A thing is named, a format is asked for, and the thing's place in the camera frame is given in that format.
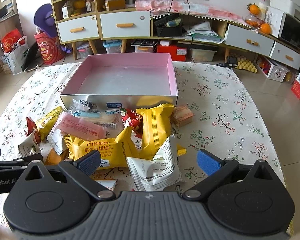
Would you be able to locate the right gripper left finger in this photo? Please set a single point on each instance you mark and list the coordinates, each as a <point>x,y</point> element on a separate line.
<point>78,172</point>

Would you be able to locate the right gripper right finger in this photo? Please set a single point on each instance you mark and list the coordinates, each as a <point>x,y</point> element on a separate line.
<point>218,173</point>

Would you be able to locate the orange snack bar pack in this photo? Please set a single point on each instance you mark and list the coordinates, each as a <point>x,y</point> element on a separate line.
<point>53,158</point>

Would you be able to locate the small red snack pack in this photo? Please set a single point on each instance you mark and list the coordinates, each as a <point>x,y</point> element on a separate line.
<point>32,128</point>

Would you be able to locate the yellow waffle snack pack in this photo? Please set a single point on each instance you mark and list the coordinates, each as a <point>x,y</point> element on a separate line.
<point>113,151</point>

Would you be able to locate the pink wafer pack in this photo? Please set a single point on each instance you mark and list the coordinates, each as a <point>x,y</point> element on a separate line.
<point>81,128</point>

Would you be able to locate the clear blue bread pack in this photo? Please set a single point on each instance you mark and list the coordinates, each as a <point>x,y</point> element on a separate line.
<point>110,120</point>

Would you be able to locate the white text snack pack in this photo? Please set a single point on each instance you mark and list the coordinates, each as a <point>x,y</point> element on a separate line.
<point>160,172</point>

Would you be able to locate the small silver blue pack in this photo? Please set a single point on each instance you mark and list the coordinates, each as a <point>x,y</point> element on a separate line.
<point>84,106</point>

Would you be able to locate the brown cracker clear pack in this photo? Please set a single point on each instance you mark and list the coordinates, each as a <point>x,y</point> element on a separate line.
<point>181,116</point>

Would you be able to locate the red white candy pack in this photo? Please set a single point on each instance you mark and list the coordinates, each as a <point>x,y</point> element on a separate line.
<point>134,120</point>

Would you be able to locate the yellow ridged snack pack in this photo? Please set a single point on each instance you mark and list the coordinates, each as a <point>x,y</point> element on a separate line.
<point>156,128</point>

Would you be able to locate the yellow small snack pack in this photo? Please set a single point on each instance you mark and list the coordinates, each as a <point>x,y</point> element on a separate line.
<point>46,123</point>

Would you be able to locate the floral tablecloth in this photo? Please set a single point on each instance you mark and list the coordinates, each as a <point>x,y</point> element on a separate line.
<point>226,121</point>

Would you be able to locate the pink silver cardboard box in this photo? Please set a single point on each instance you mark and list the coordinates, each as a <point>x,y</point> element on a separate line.
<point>123,80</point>

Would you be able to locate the white red shopping bag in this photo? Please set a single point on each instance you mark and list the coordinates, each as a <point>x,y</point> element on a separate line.
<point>14,47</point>

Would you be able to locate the red box under console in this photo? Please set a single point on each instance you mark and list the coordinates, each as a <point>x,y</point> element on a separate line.
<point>176,53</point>

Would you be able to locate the low wooden tv console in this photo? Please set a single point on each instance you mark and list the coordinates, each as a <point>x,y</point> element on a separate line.
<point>242,37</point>

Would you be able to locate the purple plush toy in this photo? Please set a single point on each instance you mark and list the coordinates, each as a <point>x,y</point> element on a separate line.
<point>44,20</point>

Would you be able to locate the orange fruit lower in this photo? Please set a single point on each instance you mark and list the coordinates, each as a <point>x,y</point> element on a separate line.
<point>265,28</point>

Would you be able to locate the orange fruit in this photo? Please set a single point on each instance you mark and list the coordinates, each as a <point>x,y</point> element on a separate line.
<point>265,28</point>
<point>253,9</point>

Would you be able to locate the wooden shelf drawer cabinet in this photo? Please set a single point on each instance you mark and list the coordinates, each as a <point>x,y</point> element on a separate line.
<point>98,23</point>

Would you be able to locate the black microwave oven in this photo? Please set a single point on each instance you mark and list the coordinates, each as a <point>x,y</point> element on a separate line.
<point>290,31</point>

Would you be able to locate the orange fruit upper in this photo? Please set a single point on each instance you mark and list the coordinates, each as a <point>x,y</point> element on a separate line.
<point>253,9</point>

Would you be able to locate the pink cloth runner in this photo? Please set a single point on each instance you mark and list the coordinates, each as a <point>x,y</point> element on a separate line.
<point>161,7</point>

